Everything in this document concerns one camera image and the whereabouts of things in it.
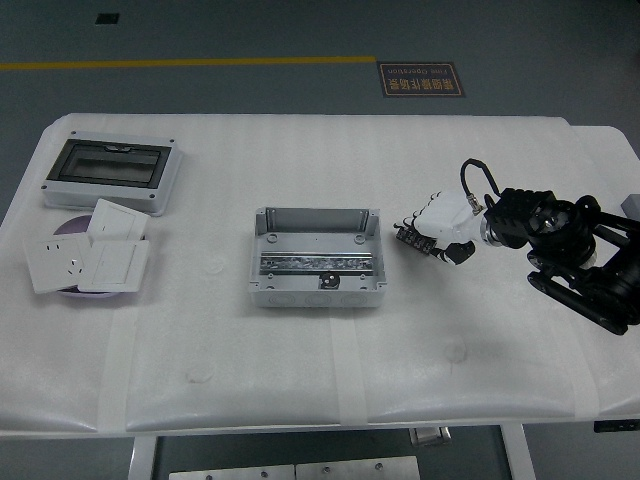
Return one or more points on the grey enclosure with clear lid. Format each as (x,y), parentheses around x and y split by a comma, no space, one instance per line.
(110,167)

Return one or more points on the open grey junction box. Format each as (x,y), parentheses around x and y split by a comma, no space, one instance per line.
(320,237)

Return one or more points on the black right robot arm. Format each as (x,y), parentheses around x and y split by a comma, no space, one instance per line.
(520,215)

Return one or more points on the black table control panel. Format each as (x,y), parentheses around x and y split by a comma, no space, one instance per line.
(612,426)

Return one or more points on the brown floor sign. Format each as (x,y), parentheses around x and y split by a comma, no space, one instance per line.
(421,80)

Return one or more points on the silver metal bracket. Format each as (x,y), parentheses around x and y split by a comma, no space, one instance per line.
(430,436)

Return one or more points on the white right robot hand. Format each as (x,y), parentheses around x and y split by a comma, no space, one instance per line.
(447,215)

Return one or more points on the purple round plate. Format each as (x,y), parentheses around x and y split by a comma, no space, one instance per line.
(72,226)

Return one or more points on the white wall switch panel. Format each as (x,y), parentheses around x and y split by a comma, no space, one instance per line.
(112,265)
(117,220)

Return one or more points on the white foam table mat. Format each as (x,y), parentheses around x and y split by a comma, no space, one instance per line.
(300,165)

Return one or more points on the silver metal mounting rail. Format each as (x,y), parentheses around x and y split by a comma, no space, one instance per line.
(300,262)

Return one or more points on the white wall socket panel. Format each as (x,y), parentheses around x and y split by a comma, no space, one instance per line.
(50,262)

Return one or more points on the grey block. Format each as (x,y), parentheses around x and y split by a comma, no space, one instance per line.
(632,210)

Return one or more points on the white table frame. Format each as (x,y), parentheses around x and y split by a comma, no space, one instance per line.
(142,460)

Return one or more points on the grey metal base plate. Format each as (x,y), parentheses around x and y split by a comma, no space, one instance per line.
(230,472)
(357,470)

